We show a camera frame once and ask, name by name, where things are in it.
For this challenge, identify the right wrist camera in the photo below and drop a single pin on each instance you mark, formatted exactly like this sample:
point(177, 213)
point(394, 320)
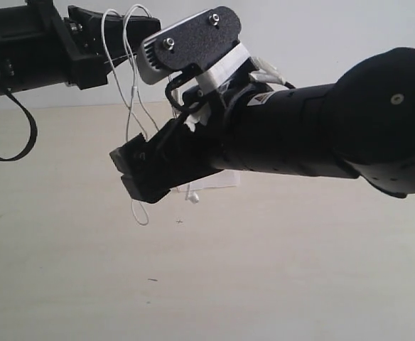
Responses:
point(205, 46)

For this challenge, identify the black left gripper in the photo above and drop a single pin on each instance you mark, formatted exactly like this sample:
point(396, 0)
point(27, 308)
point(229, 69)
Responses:
point(39, 47)

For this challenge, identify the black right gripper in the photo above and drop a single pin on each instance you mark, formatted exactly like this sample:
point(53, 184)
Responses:
point(222, 134)

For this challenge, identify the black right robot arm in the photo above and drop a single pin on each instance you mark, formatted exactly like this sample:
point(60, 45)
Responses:
point(362, 126)

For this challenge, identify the clear plastic storage box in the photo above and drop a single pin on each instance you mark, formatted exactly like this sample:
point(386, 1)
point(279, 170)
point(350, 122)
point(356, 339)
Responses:
point(223, 179)

